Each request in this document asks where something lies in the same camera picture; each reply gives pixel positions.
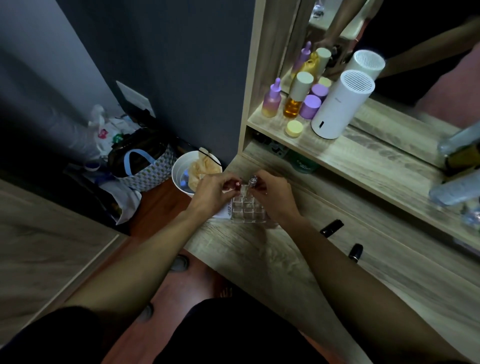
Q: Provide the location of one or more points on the person's left forearm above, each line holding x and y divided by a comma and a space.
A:
138, 262

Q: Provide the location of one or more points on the yellow cosmetic jar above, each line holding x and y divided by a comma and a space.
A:
294, 129

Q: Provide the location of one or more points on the clear plastic bottle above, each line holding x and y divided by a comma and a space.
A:
459, 139
453, 191

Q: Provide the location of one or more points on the person's right forearm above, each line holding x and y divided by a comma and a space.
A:
356, 296

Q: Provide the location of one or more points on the grey slipper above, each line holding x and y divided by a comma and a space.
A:
147, 312
178, 262

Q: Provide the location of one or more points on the wooden vanity shelf unit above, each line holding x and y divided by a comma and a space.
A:
375, 161

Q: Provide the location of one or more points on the silver lipstick tube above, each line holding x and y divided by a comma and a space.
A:
253, 181

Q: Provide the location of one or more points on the white waste bin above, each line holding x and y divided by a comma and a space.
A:
180, 176

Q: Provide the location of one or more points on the white wall socket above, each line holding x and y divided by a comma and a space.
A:
134, 98

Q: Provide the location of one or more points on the white paper label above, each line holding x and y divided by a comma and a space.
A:
224, 210

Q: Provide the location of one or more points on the clear acrylic lipstick organizer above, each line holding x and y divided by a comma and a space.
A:
249, 210

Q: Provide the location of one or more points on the person's right hand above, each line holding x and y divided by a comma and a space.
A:
277, 197

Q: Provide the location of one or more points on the crumpled beige tissue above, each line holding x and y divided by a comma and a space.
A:
200, 172

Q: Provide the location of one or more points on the purple cosmetic jar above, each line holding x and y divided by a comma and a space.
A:
310, 107

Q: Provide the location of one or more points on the mirror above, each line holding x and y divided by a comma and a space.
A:
393, 56

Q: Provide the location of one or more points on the amber bottle with beige cap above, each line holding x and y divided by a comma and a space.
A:
297, 95

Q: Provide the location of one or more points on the patterned tote bag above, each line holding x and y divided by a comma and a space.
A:
144, 165

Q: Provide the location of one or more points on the person's right fingers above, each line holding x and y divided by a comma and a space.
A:
259, 179

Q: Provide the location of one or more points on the black shorts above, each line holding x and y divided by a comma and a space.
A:
187, 333

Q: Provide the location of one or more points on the white plastic bag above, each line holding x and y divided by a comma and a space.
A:
107, 129

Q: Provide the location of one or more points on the green packet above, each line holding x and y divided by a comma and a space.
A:
302, 163

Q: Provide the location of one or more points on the person's left fingers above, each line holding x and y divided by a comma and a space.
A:
229, 183

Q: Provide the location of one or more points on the black lipstick tube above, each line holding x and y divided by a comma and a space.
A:
332, 228
355, 252

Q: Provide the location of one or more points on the purple dropper bottle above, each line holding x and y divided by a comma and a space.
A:
272, 99

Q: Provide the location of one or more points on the person's left hand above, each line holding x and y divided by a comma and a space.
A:
210, 193

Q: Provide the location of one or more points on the white cylindrical humidifier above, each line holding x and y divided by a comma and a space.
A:
343, 107

